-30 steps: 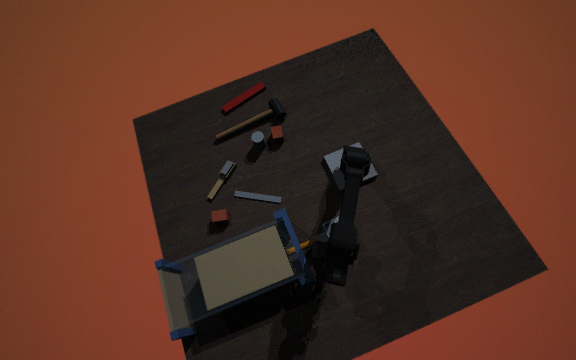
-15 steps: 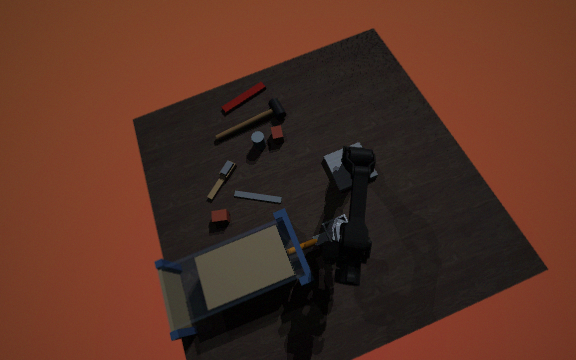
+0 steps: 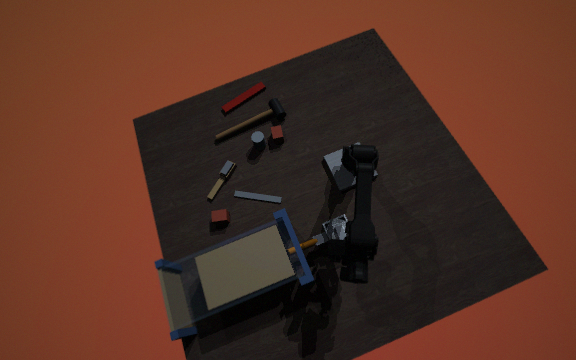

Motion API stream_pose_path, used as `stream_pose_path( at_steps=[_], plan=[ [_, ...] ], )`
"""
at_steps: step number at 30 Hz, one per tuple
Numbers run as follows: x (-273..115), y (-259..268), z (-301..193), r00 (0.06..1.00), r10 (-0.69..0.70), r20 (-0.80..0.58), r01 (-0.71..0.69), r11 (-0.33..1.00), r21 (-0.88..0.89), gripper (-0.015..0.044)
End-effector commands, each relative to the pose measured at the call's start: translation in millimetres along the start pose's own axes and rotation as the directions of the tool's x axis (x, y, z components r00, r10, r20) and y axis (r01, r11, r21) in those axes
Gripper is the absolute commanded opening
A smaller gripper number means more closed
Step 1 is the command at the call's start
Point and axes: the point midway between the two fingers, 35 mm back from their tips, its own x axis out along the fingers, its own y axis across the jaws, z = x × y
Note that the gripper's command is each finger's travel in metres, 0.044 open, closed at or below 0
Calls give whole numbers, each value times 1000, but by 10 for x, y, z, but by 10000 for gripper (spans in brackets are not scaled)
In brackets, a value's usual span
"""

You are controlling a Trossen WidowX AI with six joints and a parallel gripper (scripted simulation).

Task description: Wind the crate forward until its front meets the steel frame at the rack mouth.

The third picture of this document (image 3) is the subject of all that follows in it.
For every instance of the grey cylinder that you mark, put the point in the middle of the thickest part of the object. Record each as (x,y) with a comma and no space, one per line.
(258,140)

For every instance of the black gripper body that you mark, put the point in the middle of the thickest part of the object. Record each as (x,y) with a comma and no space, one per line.
(343,272)

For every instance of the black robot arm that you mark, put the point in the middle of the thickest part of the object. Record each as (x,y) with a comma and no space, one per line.
(361,237)

